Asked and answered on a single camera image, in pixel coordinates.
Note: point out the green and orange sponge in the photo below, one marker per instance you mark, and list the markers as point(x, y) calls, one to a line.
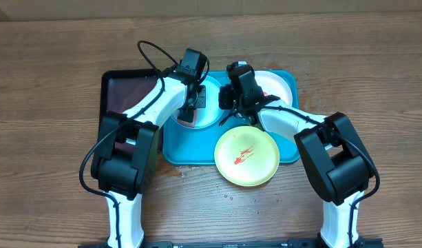
point(188, 119)

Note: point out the teal serving tray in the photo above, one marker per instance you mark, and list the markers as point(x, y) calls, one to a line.
point(189, 146)

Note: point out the light blue plate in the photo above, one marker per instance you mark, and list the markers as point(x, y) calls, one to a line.
point(208, 115)

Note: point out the white plate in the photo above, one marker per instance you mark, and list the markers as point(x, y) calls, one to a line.
point(273, 84)

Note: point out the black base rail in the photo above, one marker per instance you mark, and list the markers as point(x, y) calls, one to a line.
point(291, 243)

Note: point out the black rectangular tray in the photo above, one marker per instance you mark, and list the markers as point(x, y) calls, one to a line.
point(123, 89)

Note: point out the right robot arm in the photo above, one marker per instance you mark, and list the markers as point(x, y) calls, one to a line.
point(336, 162)

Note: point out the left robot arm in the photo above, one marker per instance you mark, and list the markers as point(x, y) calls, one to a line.
point(125, 158)

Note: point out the yellow green plate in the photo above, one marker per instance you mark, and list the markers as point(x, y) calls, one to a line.
point(246, 156)

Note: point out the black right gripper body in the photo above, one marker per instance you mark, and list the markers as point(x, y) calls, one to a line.
point(232, 96)

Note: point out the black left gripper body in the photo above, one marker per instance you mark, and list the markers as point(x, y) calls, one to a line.
point(201, 100)

